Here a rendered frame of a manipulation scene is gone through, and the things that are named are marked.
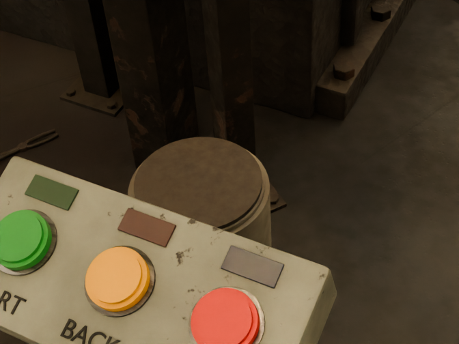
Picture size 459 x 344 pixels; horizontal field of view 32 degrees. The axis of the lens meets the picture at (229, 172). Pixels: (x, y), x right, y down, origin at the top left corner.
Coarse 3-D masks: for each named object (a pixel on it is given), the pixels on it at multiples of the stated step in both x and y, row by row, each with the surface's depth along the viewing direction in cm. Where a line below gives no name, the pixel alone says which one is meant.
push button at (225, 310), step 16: (224, 288) 47; (208, 304) 46; (224, 304) 46; (240, 304) 46; (192, 320) 46; (208, 320) 46; (224, 320) 46; (240, 320) 45; (256, 320) 45; (208, 336) 45; (224, 336) 45; (240, 336) 45
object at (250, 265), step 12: (228, 252) 48; (240, 252) 48; (228, 264) 48; (240, 264) 48; (252, 264) 48; (264, 264) 48; (276, 264) 47; (252, 276) 47; (264, 276) 47; (276, 276) 47
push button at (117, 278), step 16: (112, 256) 49; (128, 256) 49; (96, 272) 49; (112, 272) 48; (128, 272) 48; (144, 272) 48; (96, 288) 48; (112, 288) 48; (128, 288) 48; (144, 288) 48; (112, 304) 48; (128, 304) 48
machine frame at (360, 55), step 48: (0, 0) 166; (48, 0) 159; (192, 0) 141; (288, 0) 131; (336, 0) 140; (384, 0) 161; (192, 48) 149; (288, 48) 138; (336, 48) 149; (384, 48) 158; (288, 96) 146; (336, 96) 143
